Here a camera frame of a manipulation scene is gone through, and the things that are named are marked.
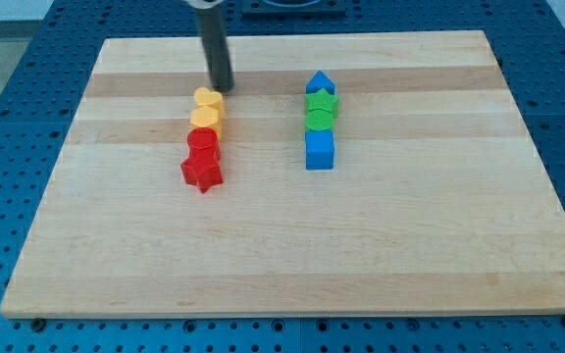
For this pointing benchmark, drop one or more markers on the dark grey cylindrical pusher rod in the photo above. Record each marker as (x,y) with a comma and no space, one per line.
(212,31)

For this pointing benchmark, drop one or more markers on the silver rod mount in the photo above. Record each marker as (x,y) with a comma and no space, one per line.
(205,3)

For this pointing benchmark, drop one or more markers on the blue triangle block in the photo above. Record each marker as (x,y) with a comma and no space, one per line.
(320,81)

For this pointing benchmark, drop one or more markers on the yellow heart block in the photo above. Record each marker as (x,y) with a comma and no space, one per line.
(204,96)

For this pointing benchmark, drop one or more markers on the yellow hexagon block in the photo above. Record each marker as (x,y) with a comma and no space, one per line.
(206,116)

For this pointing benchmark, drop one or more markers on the red cylinder block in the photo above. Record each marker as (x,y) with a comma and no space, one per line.
(203,141)

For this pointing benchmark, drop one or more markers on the green star block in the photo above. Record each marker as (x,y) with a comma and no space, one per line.
(322,100)

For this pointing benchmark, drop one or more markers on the green cylinder block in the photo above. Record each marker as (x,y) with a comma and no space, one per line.
(319,120)

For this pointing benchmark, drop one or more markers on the red star block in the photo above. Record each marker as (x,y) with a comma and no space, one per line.
(202,169)

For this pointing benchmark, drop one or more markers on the blue cube block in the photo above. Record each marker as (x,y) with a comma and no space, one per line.
(319,150)

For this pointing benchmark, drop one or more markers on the light wooden board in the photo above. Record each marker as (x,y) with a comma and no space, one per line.
(438,203)

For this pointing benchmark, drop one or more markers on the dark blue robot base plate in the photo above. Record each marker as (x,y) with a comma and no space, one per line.
(274,9)

